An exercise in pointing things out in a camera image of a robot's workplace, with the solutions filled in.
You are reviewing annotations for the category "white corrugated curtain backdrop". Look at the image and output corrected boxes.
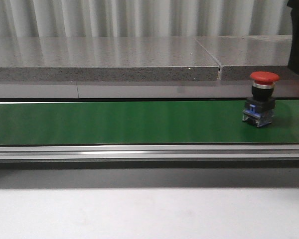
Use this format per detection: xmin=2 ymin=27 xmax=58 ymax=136
xmin=0 ymin=0 xmax=292 ymax=37

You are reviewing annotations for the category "aluminium conveyor frame rail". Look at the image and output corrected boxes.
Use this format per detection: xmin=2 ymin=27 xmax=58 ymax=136
xmin=0 ymin=144 xmax=299 ymax=163

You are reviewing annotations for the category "grey speckled stone countertop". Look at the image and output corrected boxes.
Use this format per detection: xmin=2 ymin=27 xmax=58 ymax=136
xmin=0 ymin=35 xmax=299 ymax=82

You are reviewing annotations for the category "green conveyor belt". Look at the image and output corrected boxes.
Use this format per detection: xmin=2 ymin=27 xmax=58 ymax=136
xmin=0 ymin=100 xmax=299 ymax=145

